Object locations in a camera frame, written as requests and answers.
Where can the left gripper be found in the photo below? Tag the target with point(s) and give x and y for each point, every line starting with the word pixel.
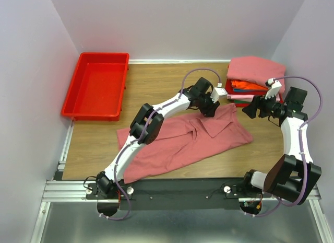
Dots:
pixel 209 112

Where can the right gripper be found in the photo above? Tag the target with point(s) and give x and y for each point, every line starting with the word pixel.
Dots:
pixel 257 100

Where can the pink t-shirt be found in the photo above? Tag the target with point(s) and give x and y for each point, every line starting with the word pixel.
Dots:
pixel 187 139

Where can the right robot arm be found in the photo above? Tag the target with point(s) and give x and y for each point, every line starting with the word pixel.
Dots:
pixel 294 175

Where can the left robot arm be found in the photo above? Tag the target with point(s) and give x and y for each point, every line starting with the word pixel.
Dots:
pixel 147 124

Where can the folded pink shirt on stack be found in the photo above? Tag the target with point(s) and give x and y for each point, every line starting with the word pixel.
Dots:
pixel 254 69

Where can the folded light pink shirt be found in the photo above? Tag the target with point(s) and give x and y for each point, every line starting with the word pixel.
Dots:
pixel 240 97

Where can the folded bottom red shirt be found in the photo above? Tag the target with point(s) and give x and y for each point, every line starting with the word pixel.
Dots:
pixel 240 105

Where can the folded red shirt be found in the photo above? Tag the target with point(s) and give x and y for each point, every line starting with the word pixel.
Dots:
pixel 229 88
pixel 240 105

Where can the folded green shirt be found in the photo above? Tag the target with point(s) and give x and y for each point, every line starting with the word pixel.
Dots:
pixel 243 101

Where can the folded blue shirt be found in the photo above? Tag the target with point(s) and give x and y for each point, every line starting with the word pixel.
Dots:
pixel 252 92

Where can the folded orange shirt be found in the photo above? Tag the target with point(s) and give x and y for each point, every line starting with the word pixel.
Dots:
pixel 239 84

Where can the red plastic bin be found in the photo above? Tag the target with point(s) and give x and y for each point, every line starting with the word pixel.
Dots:
pixel 96 90

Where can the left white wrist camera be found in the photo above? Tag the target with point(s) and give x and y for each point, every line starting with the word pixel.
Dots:
pixel 217 93

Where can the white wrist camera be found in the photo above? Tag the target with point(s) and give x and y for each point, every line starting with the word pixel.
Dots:
pixel 217 93
pixel 273 86

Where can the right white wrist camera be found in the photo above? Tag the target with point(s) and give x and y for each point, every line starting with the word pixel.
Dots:
pixel 273 86

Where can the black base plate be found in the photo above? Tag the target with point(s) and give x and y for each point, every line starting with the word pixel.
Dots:
pixel 175 194

